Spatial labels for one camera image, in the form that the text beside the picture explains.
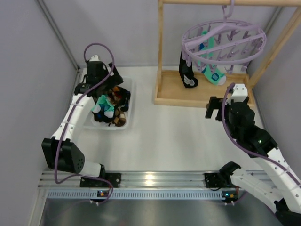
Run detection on red yellow black argyle sock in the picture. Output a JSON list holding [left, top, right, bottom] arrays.
[[112, 86, 131, 101]]

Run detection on mint green sock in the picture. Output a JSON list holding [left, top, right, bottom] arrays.
[[198, 37, 226, 86], [91, 95, 115, 118]]

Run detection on black blue sport sock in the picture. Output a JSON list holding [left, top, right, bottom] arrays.
[[92, 92, 130, 125]]

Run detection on brown striped sock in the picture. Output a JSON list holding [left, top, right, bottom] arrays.
[[107, 90, 120, 105]]

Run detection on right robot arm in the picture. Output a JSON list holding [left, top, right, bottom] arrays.
[[205, 97, 301, 226]]

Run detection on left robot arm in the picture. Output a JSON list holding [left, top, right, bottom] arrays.
[[41, 56, 124, 179]]

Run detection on purple round clip hanger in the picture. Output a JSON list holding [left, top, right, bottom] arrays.
[[181, 1, 267, 74]]

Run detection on brown beige checkered sock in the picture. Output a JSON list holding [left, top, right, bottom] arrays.
[[109, 107, 127, 127]]

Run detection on white plastic laundry basket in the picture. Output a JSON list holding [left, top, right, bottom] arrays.
[[84, 77, 135, 130]]

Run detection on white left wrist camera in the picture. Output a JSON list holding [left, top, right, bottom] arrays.
[[85, 55, 100, 63]]

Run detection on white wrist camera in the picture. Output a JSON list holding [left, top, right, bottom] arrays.
[[227, 83, 248, 103], [85, 55, 100, 63]]

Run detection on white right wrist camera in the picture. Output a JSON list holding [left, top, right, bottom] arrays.
[[227, 83, 248, 103]]

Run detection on wooden hanger rack frame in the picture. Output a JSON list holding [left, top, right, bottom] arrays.
[[154, 0, 301, 108]]

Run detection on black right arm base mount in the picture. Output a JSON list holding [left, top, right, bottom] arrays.
[[204, 173, 233, 191]]

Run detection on aluminium frame post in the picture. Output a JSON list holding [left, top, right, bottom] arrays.
[[35, 0, 80, 71]]

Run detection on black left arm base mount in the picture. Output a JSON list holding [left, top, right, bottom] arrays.
[[79, 173, 122, 188]]

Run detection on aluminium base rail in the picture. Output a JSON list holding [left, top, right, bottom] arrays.
[[38, 171, 216, 188]]

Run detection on grey slotted cable duct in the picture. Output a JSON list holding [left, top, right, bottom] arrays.
[[47, 189, 237, 200]]

